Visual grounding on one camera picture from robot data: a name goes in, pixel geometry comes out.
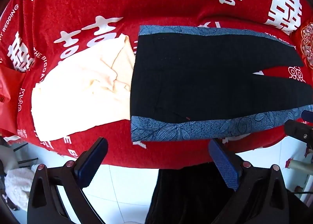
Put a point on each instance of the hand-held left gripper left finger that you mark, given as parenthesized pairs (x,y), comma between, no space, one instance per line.
(91,163)

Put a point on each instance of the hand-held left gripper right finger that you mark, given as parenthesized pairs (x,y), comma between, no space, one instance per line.
(225,165)

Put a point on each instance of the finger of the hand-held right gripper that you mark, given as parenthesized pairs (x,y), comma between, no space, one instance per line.
(308,116)
(299,130)

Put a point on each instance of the black pants with blue trim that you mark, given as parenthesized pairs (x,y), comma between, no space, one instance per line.
(195,75)

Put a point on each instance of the person's black clothed legs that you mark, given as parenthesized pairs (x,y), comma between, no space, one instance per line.
(185,194)

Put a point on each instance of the cream folded cloth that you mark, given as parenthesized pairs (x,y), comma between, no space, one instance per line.
(85,92)

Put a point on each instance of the red embroidered pillow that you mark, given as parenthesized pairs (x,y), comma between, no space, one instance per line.
(305,40)

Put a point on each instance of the white fluffy towel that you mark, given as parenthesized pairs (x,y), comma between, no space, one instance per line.
(18,187)

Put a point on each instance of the red plastic bag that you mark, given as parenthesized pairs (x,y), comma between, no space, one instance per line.
(7,101)

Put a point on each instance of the red printed blanket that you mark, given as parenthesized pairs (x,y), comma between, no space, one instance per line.
(171,6)

